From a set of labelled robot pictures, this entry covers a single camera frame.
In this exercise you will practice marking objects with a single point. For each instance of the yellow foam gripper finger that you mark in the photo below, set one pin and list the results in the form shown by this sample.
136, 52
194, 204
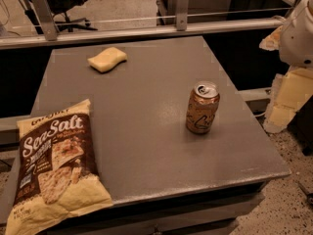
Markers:
289, 93
272, 41

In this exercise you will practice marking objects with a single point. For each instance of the brown sea salt chip bag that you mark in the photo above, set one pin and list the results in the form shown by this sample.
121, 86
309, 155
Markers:
58, 177

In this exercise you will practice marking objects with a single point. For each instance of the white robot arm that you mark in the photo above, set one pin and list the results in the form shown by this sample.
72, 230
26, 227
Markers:
296, 40

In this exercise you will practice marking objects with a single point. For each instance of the yellow sponge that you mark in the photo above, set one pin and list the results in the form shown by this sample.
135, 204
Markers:
107, 59

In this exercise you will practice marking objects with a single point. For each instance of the gold soda can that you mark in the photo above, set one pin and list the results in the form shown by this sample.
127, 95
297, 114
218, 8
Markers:
202, 107

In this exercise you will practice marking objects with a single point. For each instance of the black office chair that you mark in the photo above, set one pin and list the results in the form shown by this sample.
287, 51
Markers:
61, 7

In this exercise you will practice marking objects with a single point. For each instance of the metal railing frame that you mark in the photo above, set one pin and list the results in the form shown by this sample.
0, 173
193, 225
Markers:
108, 20

